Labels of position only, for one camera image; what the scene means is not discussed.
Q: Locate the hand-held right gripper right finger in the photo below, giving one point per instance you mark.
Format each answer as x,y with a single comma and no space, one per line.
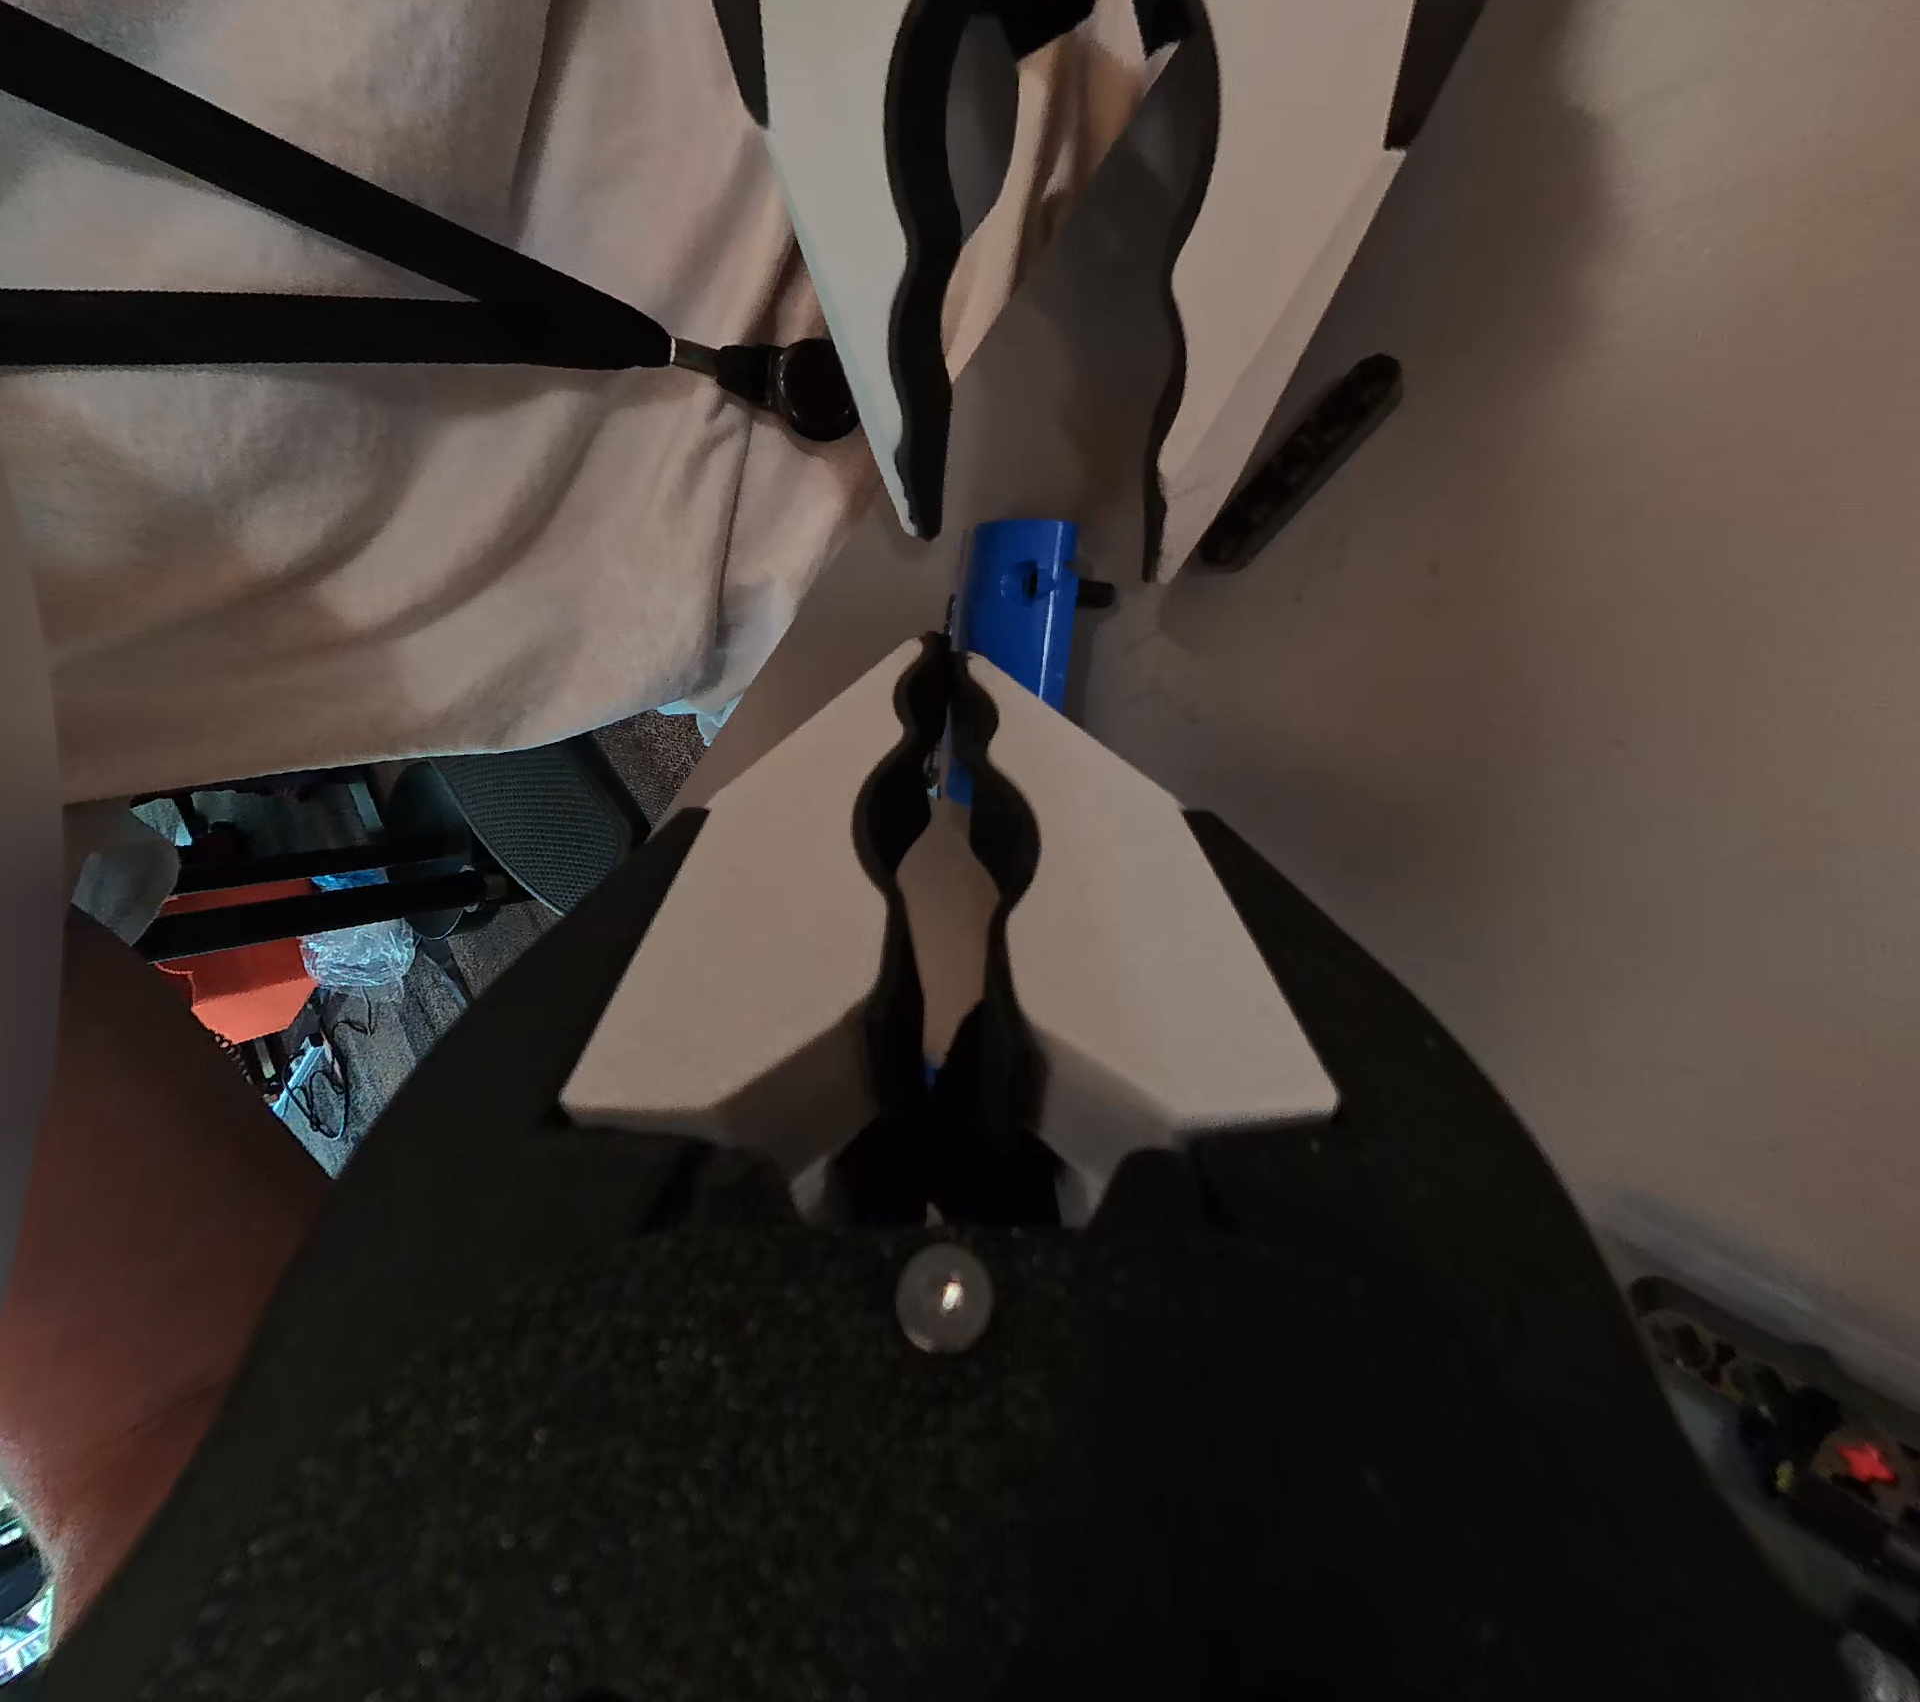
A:
1154,966

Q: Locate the black metal frame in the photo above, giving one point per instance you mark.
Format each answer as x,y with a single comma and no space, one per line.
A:
330,893

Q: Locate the blue printed lego panel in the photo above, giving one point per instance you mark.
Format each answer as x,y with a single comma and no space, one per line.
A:
1021,606

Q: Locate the clear plastic bag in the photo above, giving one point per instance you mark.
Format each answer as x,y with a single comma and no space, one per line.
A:
356,955

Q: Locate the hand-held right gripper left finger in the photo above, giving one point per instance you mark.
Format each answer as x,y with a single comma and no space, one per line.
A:
735,966

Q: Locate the person's white shirt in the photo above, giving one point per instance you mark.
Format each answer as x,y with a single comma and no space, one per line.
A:
374,563

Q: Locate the black mesh office chair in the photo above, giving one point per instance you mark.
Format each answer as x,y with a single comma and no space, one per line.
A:
525,816

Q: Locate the black lego beam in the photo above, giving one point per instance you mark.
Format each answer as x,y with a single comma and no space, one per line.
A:
1305,457

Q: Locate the orange box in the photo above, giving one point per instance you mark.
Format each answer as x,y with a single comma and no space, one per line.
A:
240,1000

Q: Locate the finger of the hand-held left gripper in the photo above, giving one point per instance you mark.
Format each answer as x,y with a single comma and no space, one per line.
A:
840,7
1305,83

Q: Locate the person's right forearm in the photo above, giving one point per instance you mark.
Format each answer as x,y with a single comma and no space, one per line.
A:
135,1252

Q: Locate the blue lego truck model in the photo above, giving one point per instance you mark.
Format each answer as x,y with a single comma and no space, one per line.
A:
1823,1447

